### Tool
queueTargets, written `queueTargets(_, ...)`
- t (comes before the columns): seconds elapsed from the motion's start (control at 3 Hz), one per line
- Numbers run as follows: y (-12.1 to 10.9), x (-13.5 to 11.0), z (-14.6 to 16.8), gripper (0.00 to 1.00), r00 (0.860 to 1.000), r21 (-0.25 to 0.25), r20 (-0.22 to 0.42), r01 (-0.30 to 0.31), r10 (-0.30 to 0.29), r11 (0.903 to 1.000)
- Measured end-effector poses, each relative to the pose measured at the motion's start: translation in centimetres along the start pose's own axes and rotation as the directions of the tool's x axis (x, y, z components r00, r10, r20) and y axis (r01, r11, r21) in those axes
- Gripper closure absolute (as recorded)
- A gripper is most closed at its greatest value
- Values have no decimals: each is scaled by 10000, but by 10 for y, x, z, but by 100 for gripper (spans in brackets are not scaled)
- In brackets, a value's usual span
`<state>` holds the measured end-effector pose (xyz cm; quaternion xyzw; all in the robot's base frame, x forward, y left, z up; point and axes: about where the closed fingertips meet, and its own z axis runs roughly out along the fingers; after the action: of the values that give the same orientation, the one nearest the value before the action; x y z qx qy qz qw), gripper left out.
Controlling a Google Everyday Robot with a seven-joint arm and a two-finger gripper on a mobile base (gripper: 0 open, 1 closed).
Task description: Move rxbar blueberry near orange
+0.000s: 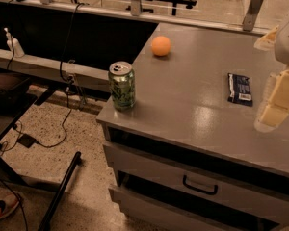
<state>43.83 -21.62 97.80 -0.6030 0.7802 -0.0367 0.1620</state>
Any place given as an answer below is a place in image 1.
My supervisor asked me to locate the orange fruit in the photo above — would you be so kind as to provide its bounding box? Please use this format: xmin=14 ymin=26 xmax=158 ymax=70
xmin=151 ymin=36 xmax=171 ymax=57

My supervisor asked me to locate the black metal table leg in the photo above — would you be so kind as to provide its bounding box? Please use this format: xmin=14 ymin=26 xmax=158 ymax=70
xmin=38 ymin=151 xmax=81 ymax=231

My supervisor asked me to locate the green soda can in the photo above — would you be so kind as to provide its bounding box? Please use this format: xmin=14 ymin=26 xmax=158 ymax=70
xmin=108 ymin=61 xmax=136 ymax=110

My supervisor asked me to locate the lower grey drawer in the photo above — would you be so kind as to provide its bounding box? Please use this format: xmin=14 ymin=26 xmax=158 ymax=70
xmin=109 ymin=184 xmax=277 ymax=231

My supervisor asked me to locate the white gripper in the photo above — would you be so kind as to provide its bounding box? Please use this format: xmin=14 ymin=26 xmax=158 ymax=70
xmin=254 ymin=12 xmax=289 ymax=133

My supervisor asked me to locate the grey metal railing shelf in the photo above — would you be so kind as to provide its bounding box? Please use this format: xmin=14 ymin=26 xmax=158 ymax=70
xmin=0 ymin=49 xmax=110 ymax=92

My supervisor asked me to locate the black power cable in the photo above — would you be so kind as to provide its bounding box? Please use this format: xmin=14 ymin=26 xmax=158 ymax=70
xmin=0 ymin=2 xmax=87 ymax=152

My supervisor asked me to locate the grey drawer with black handle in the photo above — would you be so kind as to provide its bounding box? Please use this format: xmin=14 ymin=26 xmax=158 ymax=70
xmin=102 ymin=141 xmax=289 ymax=229

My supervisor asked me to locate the black power adapter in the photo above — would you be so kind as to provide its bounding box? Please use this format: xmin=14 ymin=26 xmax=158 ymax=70
xmin=17 ymin=134 xmax=36 ymax=148

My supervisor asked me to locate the dark side desk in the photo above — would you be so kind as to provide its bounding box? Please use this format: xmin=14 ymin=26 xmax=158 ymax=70
xmin=0 ymin=73 xmax=58 ymax=192

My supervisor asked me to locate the dark blue rxbar wrapper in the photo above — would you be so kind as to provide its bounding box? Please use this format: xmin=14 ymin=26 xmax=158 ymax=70
xmin=228 ymin=73 xmax=253 ymax=107

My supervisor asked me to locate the red and white sneaker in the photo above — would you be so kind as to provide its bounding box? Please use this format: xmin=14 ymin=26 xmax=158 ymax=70
xmin=0 ymin=193 xmax=20 ymax=220

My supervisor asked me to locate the white spray bottle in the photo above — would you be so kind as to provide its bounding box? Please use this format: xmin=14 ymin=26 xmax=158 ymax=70
xmin=4 ymin=27 xmax=25 ymax=58

